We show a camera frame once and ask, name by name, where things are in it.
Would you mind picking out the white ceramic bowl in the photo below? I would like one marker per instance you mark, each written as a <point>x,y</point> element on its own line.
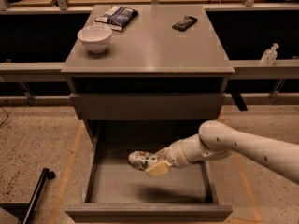
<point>95,38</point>

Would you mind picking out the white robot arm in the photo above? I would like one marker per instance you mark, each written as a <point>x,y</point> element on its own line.
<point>215,140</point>

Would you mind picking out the blue chip bag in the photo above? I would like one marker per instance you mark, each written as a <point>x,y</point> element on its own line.
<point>117,18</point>

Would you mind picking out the open grey middle drawer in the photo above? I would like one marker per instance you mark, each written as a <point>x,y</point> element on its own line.
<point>115,192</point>

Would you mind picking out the grey metal rail shelf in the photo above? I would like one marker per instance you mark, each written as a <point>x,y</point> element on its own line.
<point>244,70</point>

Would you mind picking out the black chair leg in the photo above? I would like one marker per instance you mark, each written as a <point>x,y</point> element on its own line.
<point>23,212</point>

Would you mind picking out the black calculator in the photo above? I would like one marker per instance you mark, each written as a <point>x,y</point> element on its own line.
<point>185,24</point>

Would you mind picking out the closed grey top drawer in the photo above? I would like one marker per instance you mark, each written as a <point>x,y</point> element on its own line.
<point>147,106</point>

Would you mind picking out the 7up soda can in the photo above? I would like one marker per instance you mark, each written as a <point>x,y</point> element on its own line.
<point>142,160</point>

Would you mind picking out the clear sanitizer pump bottle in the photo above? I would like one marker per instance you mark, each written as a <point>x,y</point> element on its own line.
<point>270,55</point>

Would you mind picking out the grey drawer cabinet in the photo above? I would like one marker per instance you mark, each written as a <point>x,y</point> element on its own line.
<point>150,57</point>

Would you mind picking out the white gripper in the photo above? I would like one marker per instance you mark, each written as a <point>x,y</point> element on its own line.
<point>175,155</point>

